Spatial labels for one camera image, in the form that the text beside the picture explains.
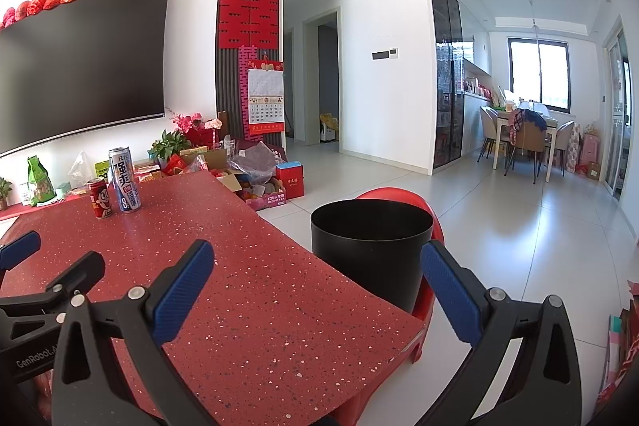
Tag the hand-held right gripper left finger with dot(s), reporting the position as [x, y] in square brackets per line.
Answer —
[184, 289]

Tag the grey plastic bag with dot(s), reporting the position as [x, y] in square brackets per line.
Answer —
[257, 156]

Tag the beige dining chair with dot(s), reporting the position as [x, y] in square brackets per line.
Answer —
[563, 141]
[486, 126]

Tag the red paper-cut hanging strip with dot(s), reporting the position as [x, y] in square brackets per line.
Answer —
[243, 96]

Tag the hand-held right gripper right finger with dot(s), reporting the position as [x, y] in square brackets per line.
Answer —
[452, 296]

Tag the black trash bin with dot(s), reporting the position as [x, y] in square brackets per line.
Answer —
[369, 266]

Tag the red gift bag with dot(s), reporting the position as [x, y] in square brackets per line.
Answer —
[173, 165]

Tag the small potted plant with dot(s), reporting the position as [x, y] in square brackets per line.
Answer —
[4, 191]

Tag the green leafy plant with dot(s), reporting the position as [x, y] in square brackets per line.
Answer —
[167, 146]

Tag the pink artificial flowers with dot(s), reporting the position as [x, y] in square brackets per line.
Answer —
[187, 121]

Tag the wall control panel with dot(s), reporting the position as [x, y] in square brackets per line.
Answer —
[384, 54]

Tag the brown cardboard box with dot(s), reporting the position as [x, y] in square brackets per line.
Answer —
[219, 159]

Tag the white dining table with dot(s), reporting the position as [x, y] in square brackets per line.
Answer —
[550, 124]

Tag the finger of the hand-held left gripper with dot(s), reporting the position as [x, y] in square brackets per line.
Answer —
[82, 269]
[22, 249]

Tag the large black television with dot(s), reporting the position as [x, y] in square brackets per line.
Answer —
[75, 71]

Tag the pink fruit carton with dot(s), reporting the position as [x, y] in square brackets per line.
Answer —
[269, 199]

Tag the brown dining chair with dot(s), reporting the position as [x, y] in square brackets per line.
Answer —
[526, 141]

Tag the tall white blue drink can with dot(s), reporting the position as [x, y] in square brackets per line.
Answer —
[125, 181]

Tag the red paper-cut wall decoration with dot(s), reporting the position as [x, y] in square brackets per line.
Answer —
[248, 19]

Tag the green label packet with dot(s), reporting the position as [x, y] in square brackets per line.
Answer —
[103, 171]

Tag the pink gift bags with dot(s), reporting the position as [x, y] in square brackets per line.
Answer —
[591, 151]

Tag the red box with blue top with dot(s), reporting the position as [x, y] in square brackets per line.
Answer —
[290, 184]

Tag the green snack bag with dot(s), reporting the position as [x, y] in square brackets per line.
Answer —
[40, 186]

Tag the colourful paper bags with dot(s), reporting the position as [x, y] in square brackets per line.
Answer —
[621, 346]

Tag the dark framed window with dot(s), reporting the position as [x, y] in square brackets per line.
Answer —
[538, 74]

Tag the dark slatted wall panel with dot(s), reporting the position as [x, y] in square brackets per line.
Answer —
[227, 76]

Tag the red plastic stool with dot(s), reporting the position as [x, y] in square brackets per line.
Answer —
[399, 195]

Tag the yellow bag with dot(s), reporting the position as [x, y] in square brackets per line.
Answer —
[329, 124]

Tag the dark glass cabinet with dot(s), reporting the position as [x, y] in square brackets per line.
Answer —
[444, 106]

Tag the clear bag on bench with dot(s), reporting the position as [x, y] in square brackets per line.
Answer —
[80, 167]

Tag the glass sliding door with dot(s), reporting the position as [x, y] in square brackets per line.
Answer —
[616, 116]

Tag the red wall calendar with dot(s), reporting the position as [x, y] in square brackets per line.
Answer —
[265, 111]

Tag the small red drink can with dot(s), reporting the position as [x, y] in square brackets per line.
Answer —
[101, 201]

